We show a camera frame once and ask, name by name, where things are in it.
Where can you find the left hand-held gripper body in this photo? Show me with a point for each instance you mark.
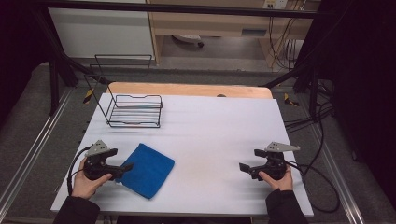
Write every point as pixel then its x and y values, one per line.
pixel 95 163

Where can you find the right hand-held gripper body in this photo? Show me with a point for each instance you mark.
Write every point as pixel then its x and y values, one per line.
pixel 274 163

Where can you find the blue towel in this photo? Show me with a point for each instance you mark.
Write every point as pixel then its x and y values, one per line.
pixel 148 170

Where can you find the person's right hand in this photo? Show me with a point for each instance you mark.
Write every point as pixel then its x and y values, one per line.
pixel 278 182

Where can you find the person's left hand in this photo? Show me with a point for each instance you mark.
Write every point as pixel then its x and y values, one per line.
pixel 87 184

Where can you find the white table cover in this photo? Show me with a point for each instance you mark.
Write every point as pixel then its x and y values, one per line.
pixel 199 149

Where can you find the yellow black tape strip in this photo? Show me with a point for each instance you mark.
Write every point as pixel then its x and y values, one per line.
pixel 88 95
pixel 290 100

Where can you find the wooden table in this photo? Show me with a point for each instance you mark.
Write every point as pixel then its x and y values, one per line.
pixel 190 89

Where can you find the white cabinet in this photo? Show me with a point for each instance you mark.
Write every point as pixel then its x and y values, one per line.
pixel 101 31

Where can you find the wooden desk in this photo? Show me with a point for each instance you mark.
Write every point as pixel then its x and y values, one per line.
pixel 230 25

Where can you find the white power strip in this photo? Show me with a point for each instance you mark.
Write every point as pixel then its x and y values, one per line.
pixel 188 38

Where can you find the aluminium rail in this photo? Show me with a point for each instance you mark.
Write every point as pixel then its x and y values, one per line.
pixel 336 174
pixel 32 141

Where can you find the white wall socket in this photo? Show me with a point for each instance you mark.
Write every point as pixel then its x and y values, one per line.
pixel 275 3

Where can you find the black metal frame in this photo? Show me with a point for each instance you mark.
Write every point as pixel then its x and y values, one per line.
pixel 186 9

